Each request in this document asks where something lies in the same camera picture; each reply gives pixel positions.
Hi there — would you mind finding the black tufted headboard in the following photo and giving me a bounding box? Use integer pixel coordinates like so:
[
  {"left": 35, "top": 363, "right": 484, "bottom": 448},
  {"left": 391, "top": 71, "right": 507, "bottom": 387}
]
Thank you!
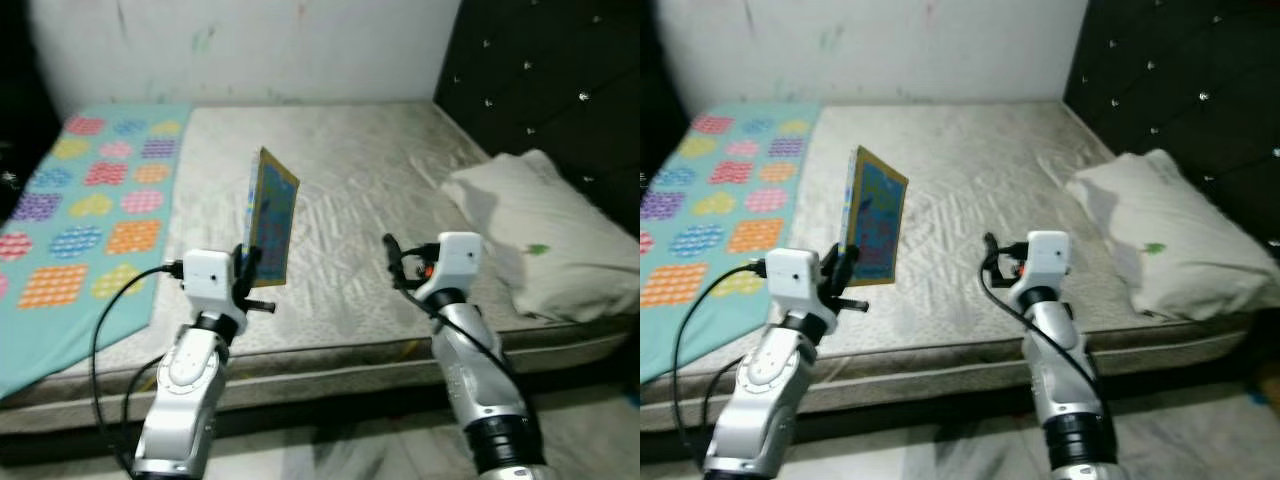
[
  {"left": 1062, "top": 0, "right": 1280, "bottom": 251},
  {"left": 432, "top": 0, "right": 641, "bottom": 241}
]

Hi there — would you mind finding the white pillow green tree print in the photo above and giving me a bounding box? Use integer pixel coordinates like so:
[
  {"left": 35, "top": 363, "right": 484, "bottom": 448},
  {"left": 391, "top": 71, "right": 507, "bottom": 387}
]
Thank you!
[
  {"left": 1065, "top": 149, "right": 1280, "bottom": 323},
  {"left": 440, "top": 149, "right": 641, "bottom": 324}
]

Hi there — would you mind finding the turquoise patterned blanket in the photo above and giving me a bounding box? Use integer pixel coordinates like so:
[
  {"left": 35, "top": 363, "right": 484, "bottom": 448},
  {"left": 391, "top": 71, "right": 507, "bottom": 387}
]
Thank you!
[
  {"left": 0, "top": 102, "right": 193, "bottom": 401},
  {"left": 640, "top": 102, "right": 823, "bottom": 386}
]

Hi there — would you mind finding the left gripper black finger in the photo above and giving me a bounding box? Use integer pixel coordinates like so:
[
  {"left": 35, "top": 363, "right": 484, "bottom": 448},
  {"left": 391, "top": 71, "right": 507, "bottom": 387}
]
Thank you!
[
  {"left": 236, "top": 244, "right": 264, "bottom": 293},
  {"left": 820, "top": 243, "right": 861, "bottom": 296}
]

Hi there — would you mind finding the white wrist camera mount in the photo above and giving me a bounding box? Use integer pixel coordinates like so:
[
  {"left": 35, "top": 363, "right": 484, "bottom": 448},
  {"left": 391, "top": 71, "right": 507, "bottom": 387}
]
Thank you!
[
  {"left": 415, "top": 231, "right": 486, "bottom": 306},
  {"left": 765, "top": 249, "right": 826, "bottom": 319},
  {"left": 1008, "top": 230, "right": 1073, "bottom": 301},
  {"left": 182, "top": 249, "right": 241, "bottom": 319}
]

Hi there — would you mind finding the white quilted mattress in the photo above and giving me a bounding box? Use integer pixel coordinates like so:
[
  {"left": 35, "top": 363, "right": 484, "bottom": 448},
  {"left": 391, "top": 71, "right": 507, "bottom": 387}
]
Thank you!
[
  {"left": 640, "top": 100, "right": 1251, "bottom": 406},
  {"left": 0, "top": 100, "right": 626, "bottom": 436}
]

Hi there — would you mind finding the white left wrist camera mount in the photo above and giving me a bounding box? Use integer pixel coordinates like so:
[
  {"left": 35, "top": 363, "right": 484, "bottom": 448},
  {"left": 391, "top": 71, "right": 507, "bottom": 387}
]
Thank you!
[
  {"left": 765, "top": 249, "right": 826, "bottom": 319},
  {"left": 182, "top": 249, "right": 241, "bottom": 319}
]

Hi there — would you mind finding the yellow-bordered children's book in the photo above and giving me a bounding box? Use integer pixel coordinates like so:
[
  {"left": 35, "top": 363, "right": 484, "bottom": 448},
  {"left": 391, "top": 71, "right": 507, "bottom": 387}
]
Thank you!
[
  {"left": 243, "top": 146, "right": 301, "bottom": 289},
  {"left": 843, "top": 145, "right": 910, "bottom": 289}
]

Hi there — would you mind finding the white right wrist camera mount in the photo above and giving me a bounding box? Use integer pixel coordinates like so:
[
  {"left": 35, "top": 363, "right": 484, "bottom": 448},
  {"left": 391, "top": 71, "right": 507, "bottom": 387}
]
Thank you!
[
  {"left": 415, "top": 231, "right": 486, "bottom": 306},
  {"left": 1008, "top": 230, "right": 1073, "bottom": 301}
]

